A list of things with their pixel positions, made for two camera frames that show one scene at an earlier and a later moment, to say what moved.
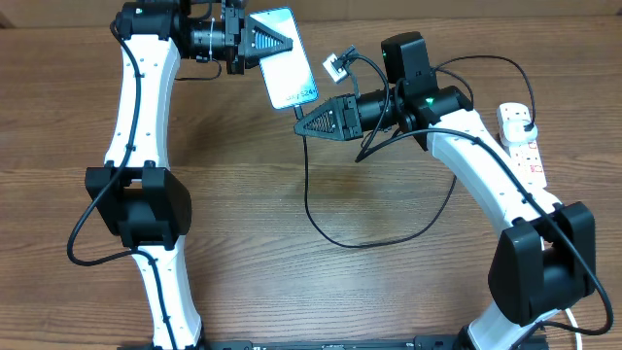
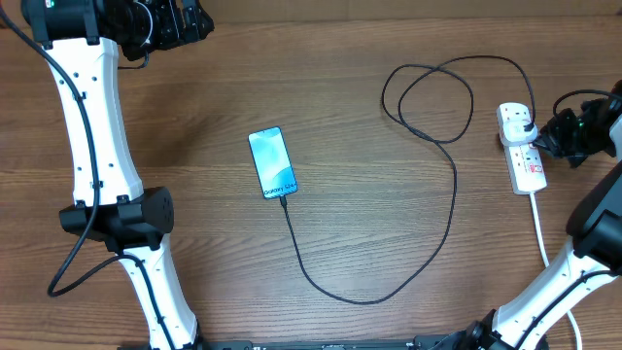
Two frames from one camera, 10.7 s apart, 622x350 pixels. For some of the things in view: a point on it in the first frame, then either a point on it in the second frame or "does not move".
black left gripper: [254, 30] to [174, 34]
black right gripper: [346, 118] to [551, 139]
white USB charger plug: [514, 132] does not move
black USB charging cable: [451, 180] to [433, 138]
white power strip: [526, 156] does not move
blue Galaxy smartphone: [288, 77] to [272, 163]
